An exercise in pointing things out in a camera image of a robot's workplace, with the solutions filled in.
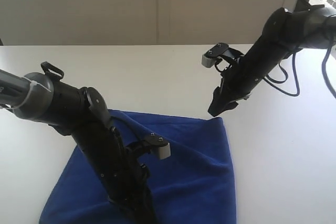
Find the blue terry towel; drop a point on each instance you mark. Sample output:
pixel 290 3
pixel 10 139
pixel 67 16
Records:
pixel 196 184

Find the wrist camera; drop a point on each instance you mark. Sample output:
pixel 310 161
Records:
pixel 221 52
pixel 150 144

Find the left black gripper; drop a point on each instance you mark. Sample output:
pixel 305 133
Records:
pixel 117 167

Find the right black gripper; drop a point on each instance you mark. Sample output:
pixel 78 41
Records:
pixel 239 80

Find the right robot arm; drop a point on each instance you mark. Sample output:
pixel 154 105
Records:
pixel 284 34

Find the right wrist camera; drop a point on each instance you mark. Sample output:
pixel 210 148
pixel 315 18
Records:
pixel 221 52

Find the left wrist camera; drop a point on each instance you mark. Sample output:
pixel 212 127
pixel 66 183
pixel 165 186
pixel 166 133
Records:
pixel 150 144

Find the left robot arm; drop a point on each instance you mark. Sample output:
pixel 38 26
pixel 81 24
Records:
pixel 83 114

